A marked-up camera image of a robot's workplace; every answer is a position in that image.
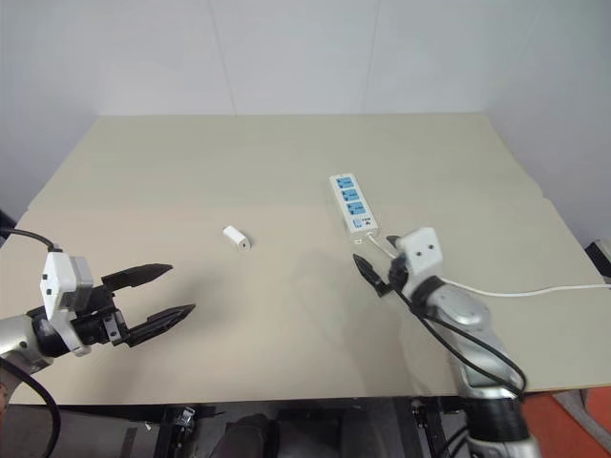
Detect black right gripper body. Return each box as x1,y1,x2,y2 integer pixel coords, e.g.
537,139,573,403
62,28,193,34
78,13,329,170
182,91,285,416
380,256,412,299

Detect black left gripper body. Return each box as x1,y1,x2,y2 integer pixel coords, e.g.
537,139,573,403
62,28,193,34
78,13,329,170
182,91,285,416
70,275,134,352

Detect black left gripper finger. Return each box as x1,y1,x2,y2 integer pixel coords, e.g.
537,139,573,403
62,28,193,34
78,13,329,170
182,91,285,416
124,303,198,348
100,261,174,292

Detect white power strip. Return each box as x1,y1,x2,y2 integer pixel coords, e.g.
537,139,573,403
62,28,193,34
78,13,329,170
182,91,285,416
328,173,382,239

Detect white plug adapter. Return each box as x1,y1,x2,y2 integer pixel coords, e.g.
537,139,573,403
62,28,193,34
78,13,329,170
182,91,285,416
221,224,253,252

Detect dark rounded shape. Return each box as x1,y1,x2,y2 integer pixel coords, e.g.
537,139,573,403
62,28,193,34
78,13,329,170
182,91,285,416
215,412,282,458

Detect black object at table side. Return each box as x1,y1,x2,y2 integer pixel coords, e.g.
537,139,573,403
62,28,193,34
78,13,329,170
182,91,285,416
583,239,611,279

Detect orange floor mat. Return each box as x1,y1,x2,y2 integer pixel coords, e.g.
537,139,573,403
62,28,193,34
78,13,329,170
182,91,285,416
518,385,611,458

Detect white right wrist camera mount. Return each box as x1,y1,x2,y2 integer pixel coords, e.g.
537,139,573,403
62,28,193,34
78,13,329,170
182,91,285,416
394,227,443,287

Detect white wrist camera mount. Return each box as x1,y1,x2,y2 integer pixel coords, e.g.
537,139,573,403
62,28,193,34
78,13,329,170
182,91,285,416
394,227,443,287
40,250,95,358

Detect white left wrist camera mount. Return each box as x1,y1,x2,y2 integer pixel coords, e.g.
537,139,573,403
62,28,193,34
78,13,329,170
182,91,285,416
40,250,95,358

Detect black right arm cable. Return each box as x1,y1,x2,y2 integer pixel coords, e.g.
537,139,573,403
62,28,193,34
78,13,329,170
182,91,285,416
393,281,530,403

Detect black table frame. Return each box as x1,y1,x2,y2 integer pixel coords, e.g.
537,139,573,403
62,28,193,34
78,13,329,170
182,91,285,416
56,381,588,458

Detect white power cable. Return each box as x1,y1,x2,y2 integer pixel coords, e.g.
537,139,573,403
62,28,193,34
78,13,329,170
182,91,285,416
353,230,611,299

